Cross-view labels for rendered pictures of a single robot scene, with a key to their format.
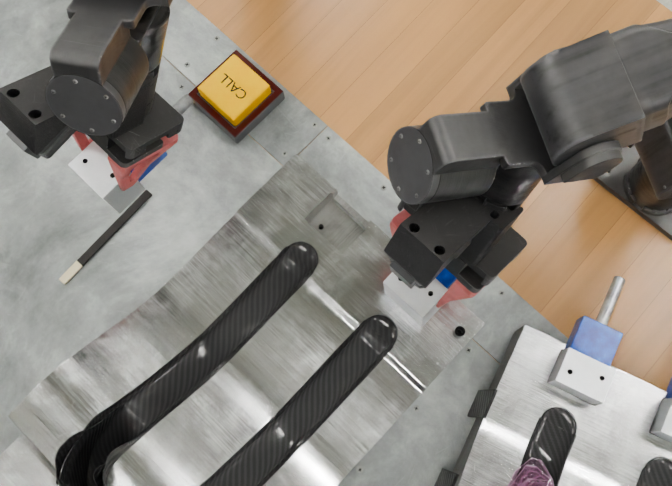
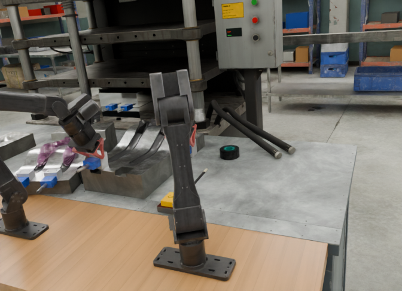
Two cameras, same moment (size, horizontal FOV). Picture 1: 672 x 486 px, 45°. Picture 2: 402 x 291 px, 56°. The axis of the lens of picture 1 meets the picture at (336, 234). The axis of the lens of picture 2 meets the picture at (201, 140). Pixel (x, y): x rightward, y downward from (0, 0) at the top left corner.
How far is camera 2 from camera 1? 1.47 m
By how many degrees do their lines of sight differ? 84
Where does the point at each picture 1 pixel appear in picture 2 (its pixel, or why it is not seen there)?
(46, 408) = not seen: hidden behind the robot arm
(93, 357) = not seen: hidden behind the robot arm
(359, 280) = (115, 164)
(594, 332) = (48, 179)
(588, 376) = (51, 170)
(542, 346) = (63, 178)
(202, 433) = (147, 139)
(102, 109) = not seen: hidden behind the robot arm
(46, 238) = (217, 172)
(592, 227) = (42, 216)
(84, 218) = (209, 178)
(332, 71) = (142, 223)
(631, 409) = (40, 176)
